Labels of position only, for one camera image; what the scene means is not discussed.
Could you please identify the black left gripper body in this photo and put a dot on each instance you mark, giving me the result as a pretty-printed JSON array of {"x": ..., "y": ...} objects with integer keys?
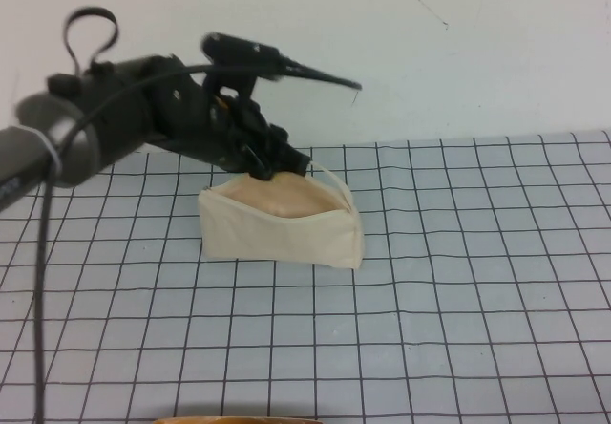
[{"x": 195, "y": 118}]

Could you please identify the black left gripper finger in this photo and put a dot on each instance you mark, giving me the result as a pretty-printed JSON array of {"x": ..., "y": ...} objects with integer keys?
[
  {"x": 288, "y": 154},
  {"x": 258, "y": 159}
]

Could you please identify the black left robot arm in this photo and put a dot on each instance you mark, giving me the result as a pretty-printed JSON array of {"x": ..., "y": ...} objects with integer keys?
[{"x": 95, "y": 123}]

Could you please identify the cream fabric pencil case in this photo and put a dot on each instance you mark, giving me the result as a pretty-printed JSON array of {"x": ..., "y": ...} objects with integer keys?
[{"x": 267, "y": 240}]

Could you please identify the white zip tie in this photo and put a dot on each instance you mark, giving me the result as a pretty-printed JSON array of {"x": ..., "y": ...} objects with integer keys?
[{"x": 48, "y": 149}]

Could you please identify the blue checked tablecloth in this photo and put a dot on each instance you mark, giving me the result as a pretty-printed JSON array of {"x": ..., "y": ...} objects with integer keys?
[{"x": 429, "y": 309}]

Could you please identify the orange-brown rounded object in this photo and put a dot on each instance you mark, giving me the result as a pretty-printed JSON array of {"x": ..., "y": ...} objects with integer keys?
[{"x": 238, "y": 420}]

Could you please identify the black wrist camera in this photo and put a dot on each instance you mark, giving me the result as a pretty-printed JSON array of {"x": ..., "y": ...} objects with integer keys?
[{"x": 238, "y": 54}]

